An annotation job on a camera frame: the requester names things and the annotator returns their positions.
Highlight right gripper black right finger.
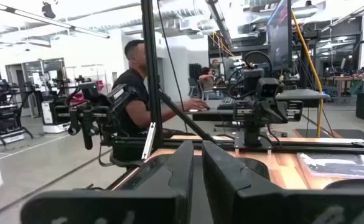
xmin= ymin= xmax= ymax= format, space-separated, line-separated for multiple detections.
xmin=201 ymin=139 xmax=364 ymax=224

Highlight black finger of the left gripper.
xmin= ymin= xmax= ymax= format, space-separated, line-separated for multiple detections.
xmin=272 ymin=104 xmax=290 ymax=125
xmin=256 ymin=104 xmax=273 ymax=125

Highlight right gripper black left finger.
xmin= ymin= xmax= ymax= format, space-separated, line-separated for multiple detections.
xmin=20 ymin=139 xmax=195 ymax=224

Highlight black round plate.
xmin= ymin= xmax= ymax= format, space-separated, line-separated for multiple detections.
xmin=322 ymin=178 xmax=364 ymax=190

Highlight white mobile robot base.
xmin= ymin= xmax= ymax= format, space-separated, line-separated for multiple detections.
xmin=40 ymin=98 xmax=71 ymax=134

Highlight black rectangular tray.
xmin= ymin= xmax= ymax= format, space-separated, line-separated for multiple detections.
xmin=116 ymin=153 xmax=271 ymax=191

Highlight black keyboard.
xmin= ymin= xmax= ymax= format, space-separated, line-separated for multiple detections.
xmin=217 ymin=96 xmax=236 ymax=111

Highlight black desk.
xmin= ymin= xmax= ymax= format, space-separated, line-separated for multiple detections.
xmin=184 ymin=88 xmax=331 ymax=123

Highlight wooden workbench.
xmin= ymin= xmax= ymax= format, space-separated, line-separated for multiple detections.
xmin=324 ymin=75 xmax=364 ymax=98

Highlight dark monitor screen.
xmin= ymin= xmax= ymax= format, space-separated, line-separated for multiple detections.
xmin=266 ymin=0 xmax=293 ymax=72

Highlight black equipment rack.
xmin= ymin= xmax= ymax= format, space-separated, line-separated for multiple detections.
xmin=0 ymin=78 xmax=34 ymax=146

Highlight long ceiling light strip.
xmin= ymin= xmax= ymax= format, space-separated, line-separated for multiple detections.
xmin=0 ymin=0 xmax=111 ymax=40

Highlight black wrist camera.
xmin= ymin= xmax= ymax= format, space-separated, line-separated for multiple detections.
xmin=256 ymin=77 xmax=283 ymax=100

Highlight yellow cable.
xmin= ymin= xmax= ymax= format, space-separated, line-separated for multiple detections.
xmin=290 ymin=9 xmax=325 ymax=139

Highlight silver metal bracket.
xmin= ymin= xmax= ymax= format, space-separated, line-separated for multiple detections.
xmin=141 ymin=121 xmax=157 ymax=161

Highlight black aluminium table frame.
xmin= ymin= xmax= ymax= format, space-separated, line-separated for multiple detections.
xmin=100 ymin=0 xmax=364 ymax=156

